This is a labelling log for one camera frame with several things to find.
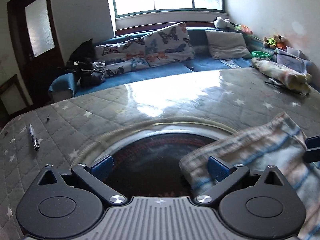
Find striped blue pink knit garment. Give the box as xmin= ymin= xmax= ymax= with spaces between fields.
xmin=179 ymin=112 xmax=319 ymax=239

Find round induction cooktop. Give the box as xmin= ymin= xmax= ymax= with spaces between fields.
xmin=72 ymin=116 xmax=236 ymax=198

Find grey quilted star table cover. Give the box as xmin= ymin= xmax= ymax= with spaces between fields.
xmin=1 ymin=68 xmax=319 ymax=239

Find silver pen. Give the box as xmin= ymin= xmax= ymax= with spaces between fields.
xmin=29 ymin=125 xmax=40 ymax=151

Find yellow folded blanket in bag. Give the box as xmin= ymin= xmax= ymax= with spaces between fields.
xmin=252 ymin=57 xmax=312 ymax=95

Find blue sofa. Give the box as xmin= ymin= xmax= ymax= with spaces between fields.
xmin=48 ymin=26 xmax=320 ymax=98

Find clear plastic storage box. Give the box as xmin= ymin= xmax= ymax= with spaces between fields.
xmin=274 ymin=48 xmax=312 ymax=74

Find black bag on sofa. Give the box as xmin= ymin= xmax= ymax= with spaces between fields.
xmin=66 ymin=39 xmax=105 ymax=88

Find brown green plush toys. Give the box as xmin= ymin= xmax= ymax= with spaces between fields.
xmin=263 ymin=35 xmax=286 ymax=50

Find long butterfly print pillow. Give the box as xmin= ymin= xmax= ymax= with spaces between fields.
xmin=94 ymin=38 xmax=150 ymax=77

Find grey cushion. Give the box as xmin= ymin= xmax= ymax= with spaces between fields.
xmin=205 ymin=30 xmax=252 ymax=60

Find dark wooden door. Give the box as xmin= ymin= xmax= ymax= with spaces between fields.
xmin=7 ymin=0 xmax=64 ymax=106

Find large butterfly print pillow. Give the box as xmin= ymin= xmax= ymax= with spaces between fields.
xmin=142 ymin=22 xmax=195 ymax=67

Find white plush toy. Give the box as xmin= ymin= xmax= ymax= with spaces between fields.
xmin=213 ymin=17 xmax=235 ymax=30

